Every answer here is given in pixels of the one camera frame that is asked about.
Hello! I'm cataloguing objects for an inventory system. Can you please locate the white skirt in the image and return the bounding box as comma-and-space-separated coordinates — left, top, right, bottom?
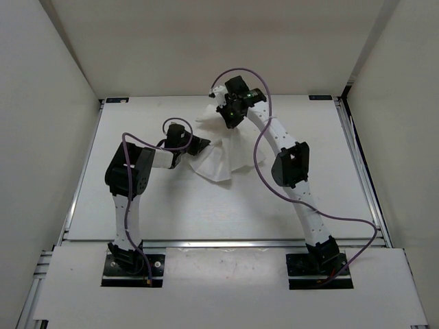
187, 105, 259, 183

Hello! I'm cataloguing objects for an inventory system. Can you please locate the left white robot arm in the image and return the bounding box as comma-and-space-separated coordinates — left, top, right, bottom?
104, 123, 211, 274

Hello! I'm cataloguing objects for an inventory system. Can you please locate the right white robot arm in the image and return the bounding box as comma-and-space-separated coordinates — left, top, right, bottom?
209, 76, 340, 274

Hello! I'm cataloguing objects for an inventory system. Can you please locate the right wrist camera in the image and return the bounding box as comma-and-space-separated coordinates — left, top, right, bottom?
209, 86, 228, 108

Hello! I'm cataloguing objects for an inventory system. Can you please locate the aluminium front rail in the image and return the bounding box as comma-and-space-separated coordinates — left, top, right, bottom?
143, 239, 306, 249

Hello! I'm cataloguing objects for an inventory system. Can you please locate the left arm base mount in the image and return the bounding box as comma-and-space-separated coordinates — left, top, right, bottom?
101, 251, 165, 288

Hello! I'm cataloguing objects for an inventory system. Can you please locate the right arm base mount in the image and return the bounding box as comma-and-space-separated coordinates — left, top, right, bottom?
285, 253, 354, 290

